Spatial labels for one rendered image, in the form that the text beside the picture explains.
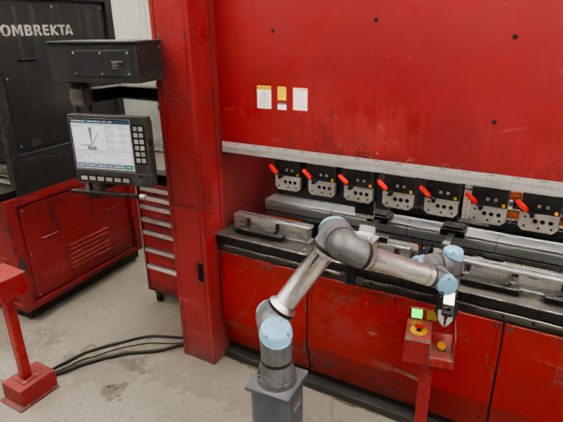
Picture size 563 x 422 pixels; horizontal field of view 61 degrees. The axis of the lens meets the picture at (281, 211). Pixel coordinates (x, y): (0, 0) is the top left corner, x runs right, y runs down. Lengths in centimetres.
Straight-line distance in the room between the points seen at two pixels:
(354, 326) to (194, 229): 104
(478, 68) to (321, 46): 71
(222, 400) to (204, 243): 91
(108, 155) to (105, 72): 41
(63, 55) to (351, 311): 193
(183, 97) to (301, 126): 63
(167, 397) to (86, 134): 155
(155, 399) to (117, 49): 192
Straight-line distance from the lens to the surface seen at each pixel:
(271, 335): 173
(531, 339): 240
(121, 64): 250
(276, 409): 187
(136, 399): 309
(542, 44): 215
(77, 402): 319
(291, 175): 255
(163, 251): 360
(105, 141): 260
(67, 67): 269
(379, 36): 227
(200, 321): 309
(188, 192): 273
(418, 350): 216
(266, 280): 276
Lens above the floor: 200
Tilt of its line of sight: 21 degrees down
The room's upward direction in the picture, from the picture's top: 1 degrees counter-clockwise
